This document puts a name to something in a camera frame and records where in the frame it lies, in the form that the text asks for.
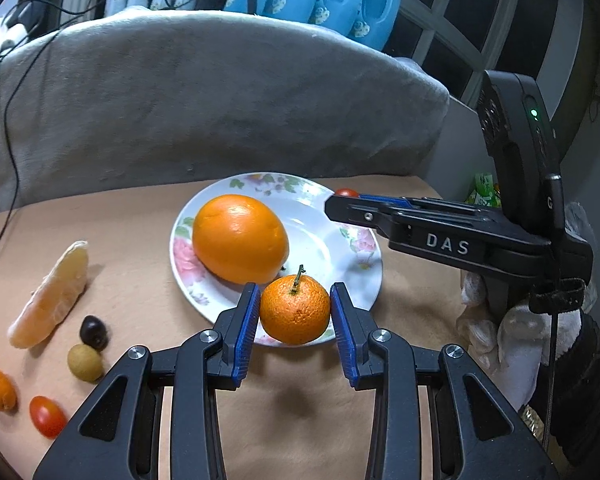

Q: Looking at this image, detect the large orange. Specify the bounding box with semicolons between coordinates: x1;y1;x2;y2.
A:
192;194;290;285

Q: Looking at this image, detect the white floral plate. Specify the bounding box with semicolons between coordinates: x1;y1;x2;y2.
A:
169;172;384;347

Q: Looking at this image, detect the tan longan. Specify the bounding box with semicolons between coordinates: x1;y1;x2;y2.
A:
67;344;105;383

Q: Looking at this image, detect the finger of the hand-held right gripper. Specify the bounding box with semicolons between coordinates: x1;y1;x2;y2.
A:
324;194;398;236
358;193;501;217

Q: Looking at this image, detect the small mandarin with stem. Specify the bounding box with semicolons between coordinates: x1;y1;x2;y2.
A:
259;264;332;346

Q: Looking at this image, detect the white power strip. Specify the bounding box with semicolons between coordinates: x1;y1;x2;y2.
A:
0;17;33;53

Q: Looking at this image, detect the peeled pomelo segment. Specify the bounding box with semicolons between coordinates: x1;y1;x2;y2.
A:
7;241;90;349

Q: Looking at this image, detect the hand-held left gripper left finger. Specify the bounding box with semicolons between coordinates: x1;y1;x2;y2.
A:
32;282;261;480

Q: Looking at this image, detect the green packet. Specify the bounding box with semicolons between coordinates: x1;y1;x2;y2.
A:
472;172;504;209

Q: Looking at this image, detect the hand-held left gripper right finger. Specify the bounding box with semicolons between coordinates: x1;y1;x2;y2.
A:
329;282;561;480

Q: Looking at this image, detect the person's right hand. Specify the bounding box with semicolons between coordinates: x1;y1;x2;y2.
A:
457;201;599;411

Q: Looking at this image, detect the black power adapter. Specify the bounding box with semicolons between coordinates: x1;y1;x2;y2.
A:
17;0;48;28

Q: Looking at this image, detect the dark grape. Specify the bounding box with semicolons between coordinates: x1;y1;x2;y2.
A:
79;315;108;352

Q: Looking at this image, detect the grey fleece blanket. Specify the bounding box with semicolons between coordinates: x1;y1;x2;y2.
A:
0;6;451;217

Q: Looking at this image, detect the thin grey gripper cable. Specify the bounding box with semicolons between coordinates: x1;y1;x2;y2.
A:
542;310;561;453

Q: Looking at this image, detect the black cable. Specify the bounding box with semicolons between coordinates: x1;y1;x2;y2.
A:
0;0;106;255

